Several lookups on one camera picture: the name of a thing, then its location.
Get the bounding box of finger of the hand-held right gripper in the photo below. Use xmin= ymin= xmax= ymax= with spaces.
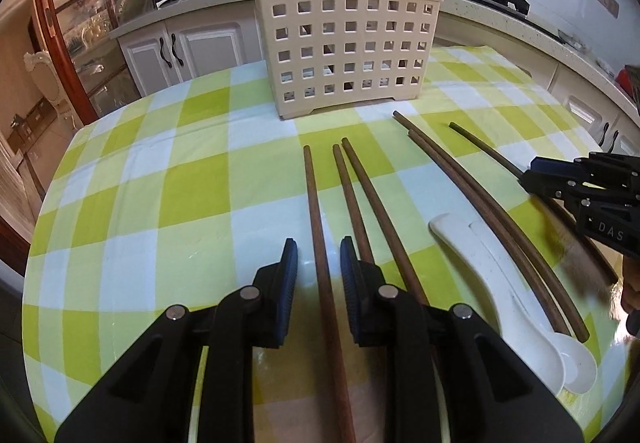
xmin=519 ymin=169 xmax=608 ymax=226
xmin=529 ymin=154 xmax=640 ymax=198

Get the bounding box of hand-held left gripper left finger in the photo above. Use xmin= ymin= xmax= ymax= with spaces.
xmin=54 ymin=238 xmax=301 ymax=443

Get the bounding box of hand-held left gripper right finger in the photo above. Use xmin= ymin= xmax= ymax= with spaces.
xmin=340 ymin=237 xmax=583 ymax=443

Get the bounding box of brown wooden chopstick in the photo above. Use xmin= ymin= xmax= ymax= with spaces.
xmin=448 ymin=122 xmax=620 ymax=285
xmin=303 ymin=146 xmax=357 ymax=443
xmin=332 ymin=144 xmax=373 ymax=269
xmin=407 ymin=130 xmax=571 ymax=336
xmin=393 ymin=110 xmax=591 ymax=343
xmin=341 ymin=137 xmax=431 ymax=309

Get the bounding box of white ceramic spoon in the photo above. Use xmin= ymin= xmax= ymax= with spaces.
xmin=428 ymin=214 xmax=568 ymax=399
xmin=465 ymin=220 xmax=598 ymax=394

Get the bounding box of beige perforated plastic basket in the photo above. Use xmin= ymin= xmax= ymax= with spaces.
xmin=248 ymin=0 xmax=443 ymax=120

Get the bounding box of person's right hand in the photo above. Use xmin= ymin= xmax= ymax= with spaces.
xmin=614 ymin=259 xmax=640 ymax=339

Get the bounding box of white cabinet under stove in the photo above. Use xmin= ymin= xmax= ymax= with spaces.
xmin=545 ymin=58 xmax=640 ymax=159

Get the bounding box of red packet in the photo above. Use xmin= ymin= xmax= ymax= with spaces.
xmin=616 ymin=66 xmax=640 ymax=105

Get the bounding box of green checkered tablecloth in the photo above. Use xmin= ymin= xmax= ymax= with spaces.
xmin=22 ymin=46 xmax=631 ymax=443

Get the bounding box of speckled kitchen countertop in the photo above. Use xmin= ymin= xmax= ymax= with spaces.
xmin=107 ymin=0 xmax=640 ymax=116

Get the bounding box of white kitchen cabinet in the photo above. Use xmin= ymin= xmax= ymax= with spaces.
xmin=117 ymin=18 xmax=266 ymax=99

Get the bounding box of white ornate chair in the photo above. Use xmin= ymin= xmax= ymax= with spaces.
xmin=24 ymin=50 xmax=76 ymax=129

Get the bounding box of red wooden glass door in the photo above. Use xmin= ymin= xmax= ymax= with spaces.
xmin=31 ymin=0 xmax=161 ymax=124

